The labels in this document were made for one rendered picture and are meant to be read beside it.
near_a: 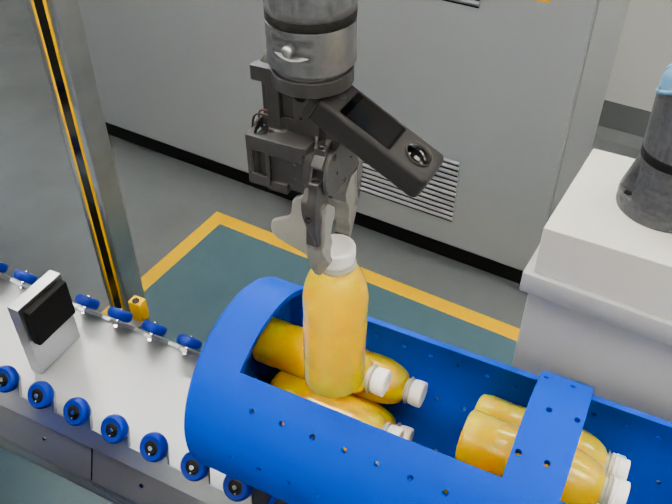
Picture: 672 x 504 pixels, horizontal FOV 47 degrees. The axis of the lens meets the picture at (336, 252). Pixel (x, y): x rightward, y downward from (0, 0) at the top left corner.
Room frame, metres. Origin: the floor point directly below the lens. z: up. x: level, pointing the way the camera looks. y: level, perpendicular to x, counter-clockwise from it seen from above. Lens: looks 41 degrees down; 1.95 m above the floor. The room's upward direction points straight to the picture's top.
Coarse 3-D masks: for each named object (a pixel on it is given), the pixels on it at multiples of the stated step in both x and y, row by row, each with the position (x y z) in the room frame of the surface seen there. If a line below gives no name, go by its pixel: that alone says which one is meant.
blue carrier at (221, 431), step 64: (256, 320) 0.69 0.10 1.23; (192, 384) 0.63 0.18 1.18; (256, 384) 0.61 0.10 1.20; (448, 384) 0.73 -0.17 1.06; (512, 384) 0.69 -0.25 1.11; (576, 384) 0.61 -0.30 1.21; (192, 448) 0.60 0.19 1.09; (256, 448) 0.56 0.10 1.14; (320, 448) 0.54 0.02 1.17; (384, 448) 0.52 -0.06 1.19; (448, 448) 0.67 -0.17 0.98; (512, 448) 0.50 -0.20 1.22; (576, 448) 0.50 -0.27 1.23; (640, 448) 0.61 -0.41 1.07
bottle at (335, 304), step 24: (312, 288) 0.56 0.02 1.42; (336, 288) 0.55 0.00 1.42; (360, 288) 0.56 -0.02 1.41; (312, 312) 0.55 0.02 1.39; (336, 312) 0.54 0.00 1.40; (360, 312) 0.55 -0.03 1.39; (312, 336) 0.55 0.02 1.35; (336, 336) 0.54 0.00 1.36; (360, 336) 0.56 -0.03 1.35; (312, 360) 0.55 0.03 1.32; (336, 360) 0.54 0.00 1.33; (360, 360) 0.56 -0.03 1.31; (312, 384) 0.55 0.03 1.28; (336, 384) 0.54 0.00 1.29; (360, 384) 0.56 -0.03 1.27
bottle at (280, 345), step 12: (276, 324) 0.77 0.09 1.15; (288, 324) 0.77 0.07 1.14; (264, 336) 0.75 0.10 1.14; (276, 336) 0.75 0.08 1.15; (288, 336) 0.74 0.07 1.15; (300, 336) 0.74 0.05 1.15; (264, 348) 0.74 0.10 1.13; (276, 348) 0.73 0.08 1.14; (288, 348) 0.73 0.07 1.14; (300, 348) 0.72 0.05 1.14; (264, 360) 0.73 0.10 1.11; (276, 360) 0.72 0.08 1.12; (288, 360) 0.72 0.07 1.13; (300, 360) 0.71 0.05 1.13; (288, 372) 0.72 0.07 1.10; (300, 372) 0.70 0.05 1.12; (372, 372) 0.69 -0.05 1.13
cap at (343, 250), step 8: (336, 240) 0.59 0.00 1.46; (344, 240) 0.59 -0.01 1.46; (352, 240) 0.59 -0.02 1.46; (336, 248) 0.57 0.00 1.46; (344, 248) 0.57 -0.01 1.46; (352, 248) 0.57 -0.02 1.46; (336, 256) 0.56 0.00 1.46; (344, 256) 0.56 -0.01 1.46; (352, 256) 0.57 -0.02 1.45; (336, 264) 0.56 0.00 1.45; (344, 264) 0.56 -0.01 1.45; (352, 264) 0.57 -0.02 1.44
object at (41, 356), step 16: (48, 272) 0.95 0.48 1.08; (32, 288) 0.91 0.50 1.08; (48, 288) 0.92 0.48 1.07; (64, 288) 0.93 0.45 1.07; (16, 304) 0.87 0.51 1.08; (32, 304) 0.88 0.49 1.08; (48, 304) 0.89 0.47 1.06; (64, 304) 0.92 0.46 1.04; (16, 320) 0.86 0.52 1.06; (32, 320) 0.86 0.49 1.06; (48, 320) 0.88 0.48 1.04; (64, 320) 0.91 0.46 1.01; (32, 336) 0.86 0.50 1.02; (48, 336) 0.87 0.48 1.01; (64, 336) 0.92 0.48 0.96; (32, 352) 0.86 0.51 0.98; (48, 352) 0.88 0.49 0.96; (32, 368) 0.87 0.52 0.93
